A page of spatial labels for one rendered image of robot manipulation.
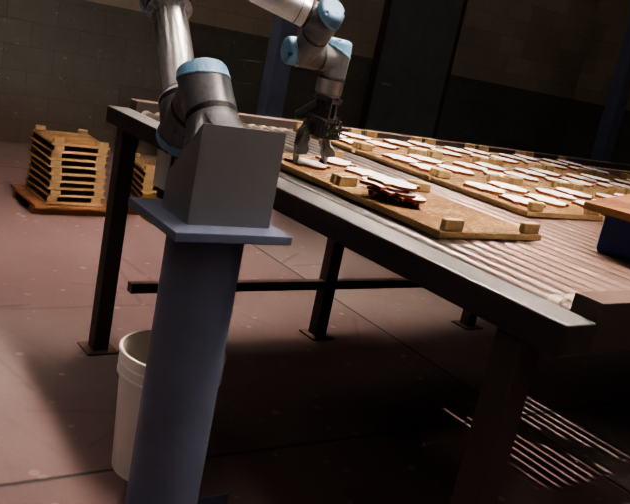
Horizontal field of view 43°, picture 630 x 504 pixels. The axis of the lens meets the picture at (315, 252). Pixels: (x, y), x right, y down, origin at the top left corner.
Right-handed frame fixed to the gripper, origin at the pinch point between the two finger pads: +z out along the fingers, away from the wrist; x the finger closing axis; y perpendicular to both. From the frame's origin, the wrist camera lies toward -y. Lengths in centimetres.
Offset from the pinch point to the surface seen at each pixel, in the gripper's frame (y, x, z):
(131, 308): -119, 9, 101
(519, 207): 37, 50, -1
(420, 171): -7, 51, 1
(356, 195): 35.8, -9.4, -1.0
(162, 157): -46, -23, 13
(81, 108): -493, 110, 85
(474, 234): 66, 2, -2
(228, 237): 51, -52, 5
